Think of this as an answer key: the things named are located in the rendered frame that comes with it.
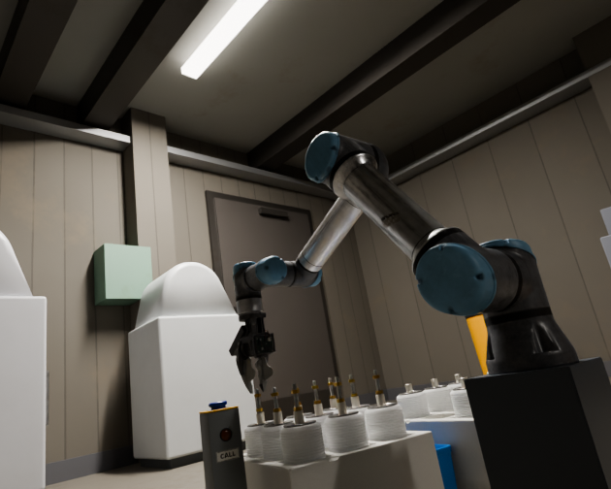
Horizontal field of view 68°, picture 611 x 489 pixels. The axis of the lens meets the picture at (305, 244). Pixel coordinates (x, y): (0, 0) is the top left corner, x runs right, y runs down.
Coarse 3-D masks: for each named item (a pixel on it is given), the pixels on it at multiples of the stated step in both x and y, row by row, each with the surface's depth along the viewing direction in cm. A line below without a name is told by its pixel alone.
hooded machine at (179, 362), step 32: (160, 288) 288; (192, 288) 295; (160, 320) 270; (192, 320) 284; (224, 320) 298; (160, 352) 265; (192, 352) 277; (224, 352) 291; (160, 384) 261; (192, 384) 270; (224, 384) 283; (160, 416) 258; (192, 416) 264; (160, 448) 255; (192, 448) 258
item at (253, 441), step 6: (258, 426) 118; (246, 432) 119; (252, 432) 118; (258, 432) 117; (246, 438) 119; (252, 438) 117; (258, 438) 117; (246, 444) 119; (252, 444) 117; (258, 444) 116; (246, 450) 119; (252, 450) 117; (258, 450) 116; (246, 456) 119; (252, 456) 116; (258, 456) 116
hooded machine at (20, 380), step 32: (0, 256) 226; (0, 288) 221; (0, 320) 214; (32, 320) 223; (0, 352) 210; (32, 352) 218; (0, 384) 206; (32, 384) 214; (0, 416) 202; (32, 416) 210; (0, 448) 199; (32, 448) 206; (0, 480) 195; (32, 480) 203
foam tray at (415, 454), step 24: (408, 432) 113; (336, 456) 97; (360, 456) 98; (384, 456) 101; (408, 456) 104; (432, 456) 107; (264, 480) 101; (288, 480) 91; (312, 480) 92; (336, 480) 94; (360, 480) 97; (384, 480) 99; (408, 480) 102; (432, 480) 105
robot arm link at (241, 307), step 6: (240, 300) 128; (246, 300) 127; (252, 300) 127; (258, 300) 129; (240, 306) 128; (246, 306) 127; (252, 306) 127; (258, 306) 128; (240, 312) 127; (246, 312) 127; (252, 312) 127; (258, 312) 128
